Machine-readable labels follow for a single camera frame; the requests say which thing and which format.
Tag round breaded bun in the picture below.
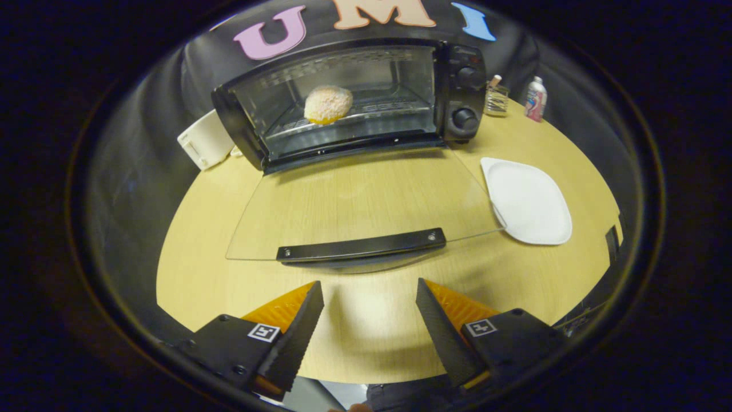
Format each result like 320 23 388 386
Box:
304 85 354 125

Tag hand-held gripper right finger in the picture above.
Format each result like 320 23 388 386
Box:
416 278 570 391

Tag black toaster oven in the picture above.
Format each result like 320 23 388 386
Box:
212 39 507 270

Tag white pop-up toaster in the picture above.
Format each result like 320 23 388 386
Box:
177 109 244 171

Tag dark chair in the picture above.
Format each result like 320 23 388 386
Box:
603 215 625 267

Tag clear glass jar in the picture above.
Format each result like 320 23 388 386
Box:
484 74 511 118

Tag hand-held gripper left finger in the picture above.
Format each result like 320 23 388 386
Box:
172 280 325 401

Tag black backdrop cloth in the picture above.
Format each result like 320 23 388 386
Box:
80 0 572 344

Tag white square plate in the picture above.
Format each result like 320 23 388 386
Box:
480 157 573 246

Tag silver spray bottle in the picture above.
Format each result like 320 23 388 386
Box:
525 76 548 122

